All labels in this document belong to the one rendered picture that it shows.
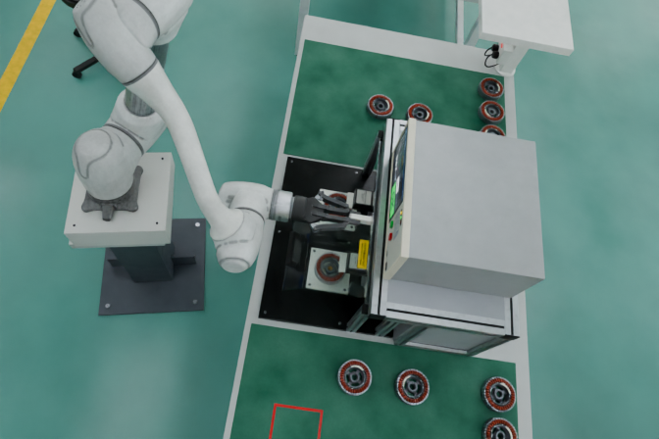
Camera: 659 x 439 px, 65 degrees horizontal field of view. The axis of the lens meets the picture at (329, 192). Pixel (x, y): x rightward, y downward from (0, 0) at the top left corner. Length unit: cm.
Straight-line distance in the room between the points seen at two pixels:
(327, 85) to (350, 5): 150
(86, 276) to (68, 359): 38
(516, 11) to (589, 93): 182
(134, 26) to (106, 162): 57
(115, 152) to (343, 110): 97
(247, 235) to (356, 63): 126
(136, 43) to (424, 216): 82
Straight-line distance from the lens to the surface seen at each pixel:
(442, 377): 191
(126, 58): 124
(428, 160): 149
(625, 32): 446
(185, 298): 263
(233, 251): 132
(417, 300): 154
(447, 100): 238
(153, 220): 184
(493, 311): 162
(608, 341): 316
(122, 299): 268
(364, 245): 161
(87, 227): 188
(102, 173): 172
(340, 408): 182
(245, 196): 144
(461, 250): 141
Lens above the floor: 254
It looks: 63 degrees down
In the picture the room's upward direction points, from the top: 17 degrees clockwise
